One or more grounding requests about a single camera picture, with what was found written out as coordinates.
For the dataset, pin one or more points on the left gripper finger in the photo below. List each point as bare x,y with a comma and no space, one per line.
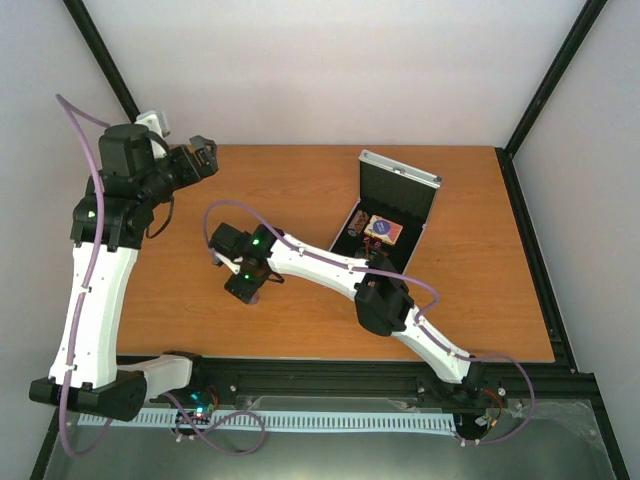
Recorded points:
199,142
207,161

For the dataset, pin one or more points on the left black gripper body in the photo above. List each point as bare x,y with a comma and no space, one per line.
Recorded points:
187,174

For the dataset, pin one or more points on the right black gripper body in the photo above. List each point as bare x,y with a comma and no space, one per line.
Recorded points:
252,284

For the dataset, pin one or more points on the red playing card deck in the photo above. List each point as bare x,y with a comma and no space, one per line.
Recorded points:
393,236

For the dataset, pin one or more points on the blue small blind button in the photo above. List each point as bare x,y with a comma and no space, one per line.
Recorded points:
380,227

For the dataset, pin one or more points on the aluminium poker case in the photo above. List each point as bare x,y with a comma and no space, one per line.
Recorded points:
396,191

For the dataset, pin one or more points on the black red triangular button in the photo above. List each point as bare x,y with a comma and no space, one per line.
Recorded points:
372,244

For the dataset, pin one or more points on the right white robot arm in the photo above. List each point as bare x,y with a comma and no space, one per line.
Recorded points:
380,294

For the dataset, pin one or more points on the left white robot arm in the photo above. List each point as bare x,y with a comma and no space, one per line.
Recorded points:
139,172

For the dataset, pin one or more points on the left green lit circuit board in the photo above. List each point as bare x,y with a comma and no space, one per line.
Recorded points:
201,405

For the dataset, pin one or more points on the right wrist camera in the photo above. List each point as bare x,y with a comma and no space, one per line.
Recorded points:
228,241

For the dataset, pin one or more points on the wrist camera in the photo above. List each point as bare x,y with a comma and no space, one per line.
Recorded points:
157,123
228,241

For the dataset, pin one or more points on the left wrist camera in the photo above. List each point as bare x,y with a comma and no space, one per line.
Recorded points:
157,123

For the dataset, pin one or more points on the black aluminium frame rail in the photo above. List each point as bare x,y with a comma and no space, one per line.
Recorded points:
233,380

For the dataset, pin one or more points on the light blue slotted cable duct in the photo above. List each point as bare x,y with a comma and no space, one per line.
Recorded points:
290,421

